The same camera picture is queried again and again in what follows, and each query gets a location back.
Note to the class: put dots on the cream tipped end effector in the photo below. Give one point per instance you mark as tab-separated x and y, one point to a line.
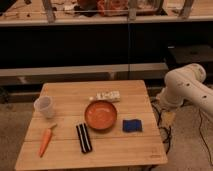
168	118

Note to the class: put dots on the black striped eraser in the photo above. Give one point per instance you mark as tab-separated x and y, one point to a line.
84	138

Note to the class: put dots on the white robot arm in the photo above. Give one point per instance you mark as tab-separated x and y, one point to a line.
186	83

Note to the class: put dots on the blue sponge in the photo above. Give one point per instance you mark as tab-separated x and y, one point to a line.
134	125

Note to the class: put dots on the white tube package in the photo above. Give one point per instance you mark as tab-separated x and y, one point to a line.
111	96

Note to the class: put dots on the black box on shelf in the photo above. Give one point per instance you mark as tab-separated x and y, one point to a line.
179	56

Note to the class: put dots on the orange bowl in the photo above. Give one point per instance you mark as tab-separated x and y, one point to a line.
100	115

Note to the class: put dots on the orange toy carrot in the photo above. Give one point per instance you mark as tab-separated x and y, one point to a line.
46	139

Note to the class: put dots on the clear plastic cup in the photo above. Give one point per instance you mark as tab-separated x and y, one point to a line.
44	105

